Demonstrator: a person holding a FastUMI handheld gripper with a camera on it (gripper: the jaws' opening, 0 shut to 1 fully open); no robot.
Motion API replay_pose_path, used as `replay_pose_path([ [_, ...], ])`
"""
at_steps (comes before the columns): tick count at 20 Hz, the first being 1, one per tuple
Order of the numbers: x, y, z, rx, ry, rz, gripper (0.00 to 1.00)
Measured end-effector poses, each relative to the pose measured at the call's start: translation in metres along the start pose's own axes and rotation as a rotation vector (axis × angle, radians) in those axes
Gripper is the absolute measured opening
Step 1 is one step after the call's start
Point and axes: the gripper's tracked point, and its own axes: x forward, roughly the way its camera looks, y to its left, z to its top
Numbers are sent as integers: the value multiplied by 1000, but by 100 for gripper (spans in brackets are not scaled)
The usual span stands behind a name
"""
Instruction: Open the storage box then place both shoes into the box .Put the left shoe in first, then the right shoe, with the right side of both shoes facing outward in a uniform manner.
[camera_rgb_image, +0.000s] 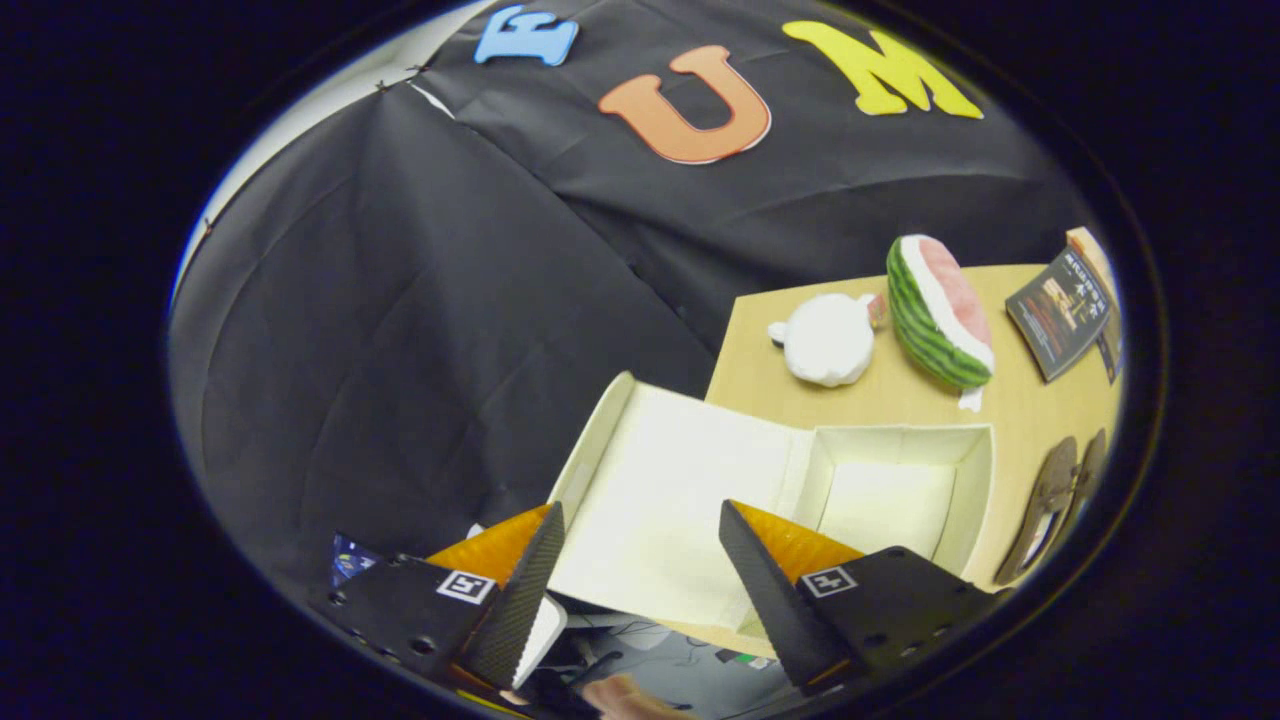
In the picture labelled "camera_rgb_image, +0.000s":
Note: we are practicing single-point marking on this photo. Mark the white storage box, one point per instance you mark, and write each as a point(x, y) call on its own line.
point(680, 470)

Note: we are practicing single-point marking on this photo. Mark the beige cover book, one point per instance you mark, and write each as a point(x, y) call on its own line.
point(1092, 250)

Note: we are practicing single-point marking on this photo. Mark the white flat device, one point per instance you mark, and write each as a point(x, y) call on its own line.
point(542, 635)

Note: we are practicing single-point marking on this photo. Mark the blue spine book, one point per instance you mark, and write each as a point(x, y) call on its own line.
point(1112, 350)

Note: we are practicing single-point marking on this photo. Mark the brown fuzzy shoe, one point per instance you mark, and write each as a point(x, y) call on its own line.
point(1092, 470)
point(1040, 505)

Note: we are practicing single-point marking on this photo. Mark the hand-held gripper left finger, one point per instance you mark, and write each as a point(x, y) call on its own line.
point(525, 600)

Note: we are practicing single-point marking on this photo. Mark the blue printed packet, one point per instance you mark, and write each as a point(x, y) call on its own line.
point(350, 560)

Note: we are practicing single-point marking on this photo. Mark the white round plush toy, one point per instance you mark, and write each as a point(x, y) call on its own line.
point(828, 340)

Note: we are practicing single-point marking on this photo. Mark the black paperback book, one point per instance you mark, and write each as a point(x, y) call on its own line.
point(1060, 315)

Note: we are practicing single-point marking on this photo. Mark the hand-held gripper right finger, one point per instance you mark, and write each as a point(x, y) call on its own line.
point(770, 600)

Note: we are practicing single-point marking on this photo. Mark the black backdrop cloth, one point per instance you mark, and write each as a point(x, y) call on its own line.
point(400, 300)

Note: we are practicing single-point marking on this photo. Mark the watermelon slice plush toy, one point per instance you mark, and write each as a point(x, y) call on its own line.
point(935, 320)

